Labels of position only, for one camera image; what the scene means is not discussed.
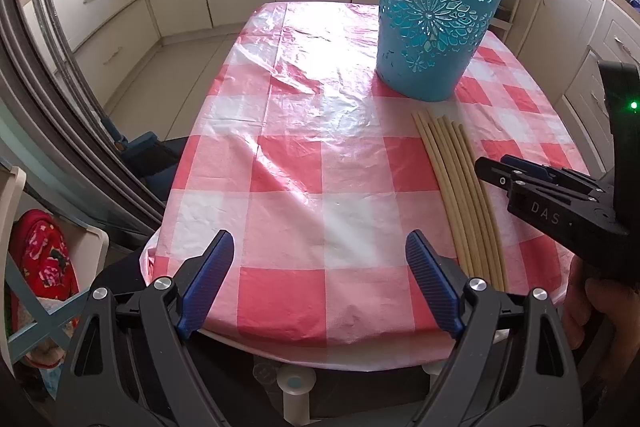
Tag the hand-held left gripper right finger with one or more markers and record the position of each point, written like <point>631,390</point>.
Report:
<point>432,287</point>

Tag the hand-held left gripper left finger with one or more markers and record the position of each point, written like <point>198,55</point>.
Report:
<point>210,282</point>

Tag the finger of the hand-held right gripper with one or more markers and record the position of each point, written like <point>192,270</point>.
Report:
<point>540,212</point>
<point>565,177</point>

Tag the bundle of beige chopsticks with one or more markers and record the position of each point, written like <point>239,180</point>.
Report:
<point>460,187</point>

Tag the teal perforated plastic basket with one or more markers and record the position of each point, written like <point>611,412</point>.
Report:
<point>425,32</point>

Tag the person's right hand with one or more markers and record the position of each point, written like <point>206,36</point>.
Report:
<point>610,312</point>

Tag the white storage rack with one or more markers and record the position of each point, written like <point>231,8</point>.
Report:
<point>92,252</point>

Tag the white side base cabinet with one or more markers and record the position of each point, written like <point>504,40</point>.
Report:
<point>565,22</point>

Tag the red floral basin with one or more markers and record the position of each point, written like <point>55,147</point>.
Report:
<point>42,252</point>

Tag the red white checked tablecloth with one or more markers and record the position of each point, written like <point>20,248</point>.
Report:
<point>300,132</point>

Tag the grey sliding door frame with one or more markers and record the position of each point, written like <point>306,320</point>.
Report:
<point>55,82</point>

